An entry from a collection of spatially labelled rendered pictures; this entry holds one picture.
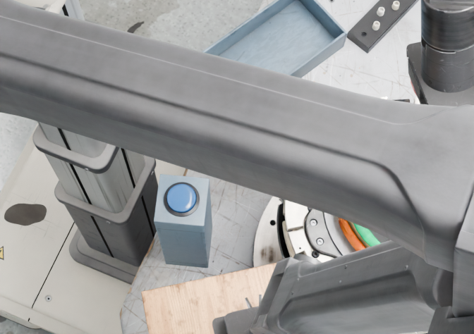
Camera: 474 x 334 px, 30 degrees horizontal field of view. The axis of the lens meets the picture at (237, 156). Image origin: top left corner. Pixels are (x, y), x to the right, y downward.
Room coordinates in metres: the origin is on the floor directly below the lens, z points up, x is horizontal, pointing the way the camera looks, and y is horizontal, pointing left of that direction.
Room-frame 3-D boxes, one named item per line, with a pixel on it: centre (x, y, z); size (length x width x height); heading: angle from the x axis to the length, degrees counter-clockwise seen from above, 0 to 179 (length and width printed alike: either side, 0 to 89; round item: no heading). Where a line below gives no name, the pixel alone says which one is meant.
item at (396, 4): (0.81, -0.27, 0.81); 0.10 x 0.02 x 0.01; 139
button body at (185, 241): (0.37, 0.08, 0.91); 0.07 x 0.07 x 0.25; 86
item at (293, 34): (0.58, -0.03, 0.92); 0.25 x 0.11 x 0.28; 130
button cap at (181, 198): (0.37, 0.08, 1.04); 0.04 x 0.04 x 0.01
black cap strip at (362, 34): (0.80, -0.26, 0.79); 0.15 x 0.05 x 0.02; 139
